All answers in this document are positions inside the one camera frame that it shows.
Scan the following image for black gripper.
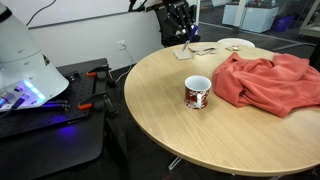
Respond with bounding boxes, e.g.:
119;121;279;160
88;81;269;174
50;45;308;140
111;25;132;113
154;0;200;37

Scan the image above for blue marker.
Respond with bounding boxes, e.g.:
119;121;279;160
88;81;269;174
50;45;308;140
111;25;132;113
181;24;200;52

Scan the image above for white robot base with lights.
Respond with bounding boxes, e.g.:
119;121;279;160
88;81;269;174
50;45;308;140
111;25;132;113
0;1;70;113

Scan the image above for crumpled brown paper piece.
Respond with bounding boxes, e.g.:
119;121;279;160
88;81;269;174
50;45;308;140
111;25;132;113
188;46;220;57

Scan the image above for small brown wrapper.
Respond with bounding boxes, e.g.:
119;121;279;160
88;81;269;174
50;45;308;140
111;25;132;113
225;44;242;52

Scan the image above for white cabinet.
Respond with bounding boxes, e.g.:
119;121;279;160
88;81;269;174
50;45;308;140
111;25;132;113
222;3;280;34

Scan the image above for white mug with red pattern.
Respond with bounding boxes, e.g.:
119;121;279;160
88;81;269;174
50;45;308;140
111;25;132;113
184;75;213;110

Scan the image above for blue bin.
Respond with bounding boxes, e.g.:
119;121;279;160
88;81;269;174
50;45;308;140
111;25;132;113
272;15;296;33

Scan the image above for red cloth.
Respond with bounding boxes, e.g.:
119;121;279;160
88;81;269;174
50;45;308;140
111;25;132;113
211;51;320;118

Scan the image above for grey side table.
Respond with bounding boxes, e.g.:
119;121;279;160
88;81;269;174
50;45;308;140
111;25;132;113
299;0;320;38

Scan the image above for black perforated breadboard plate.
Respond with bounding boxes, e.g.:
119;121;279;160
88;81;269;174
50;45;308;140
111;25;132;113
0;58;111;140

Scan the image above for clear table leg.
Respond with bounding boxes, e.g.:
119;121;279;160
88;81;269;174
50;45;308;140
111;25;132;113
167;155;184;172

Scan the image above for black cart table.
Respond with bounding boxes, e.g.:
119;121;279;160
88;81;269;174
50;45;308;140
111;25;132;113
0;111;131;180

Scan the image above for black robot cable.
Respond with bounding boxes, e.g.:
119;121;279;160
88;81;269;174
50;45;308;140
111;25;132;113
128;0;149;13

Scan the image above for white wall outlet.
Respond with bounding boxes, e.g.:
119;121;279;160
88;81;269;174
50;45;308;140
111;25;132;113
116;39;127;51

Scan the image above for white power cable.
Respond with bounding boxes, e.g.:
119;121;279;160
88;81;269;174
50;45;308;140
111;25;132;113
114;45;134;84

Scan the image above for black clamp with orange handle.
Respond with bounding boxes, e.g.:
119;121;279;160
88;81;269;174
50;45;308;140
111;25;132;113
77;91;120;120
85;64;118;89

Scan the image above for thin black wall cable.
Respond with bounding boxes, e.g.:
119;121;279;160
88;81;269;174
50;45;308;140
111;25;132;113
25;0;57;27

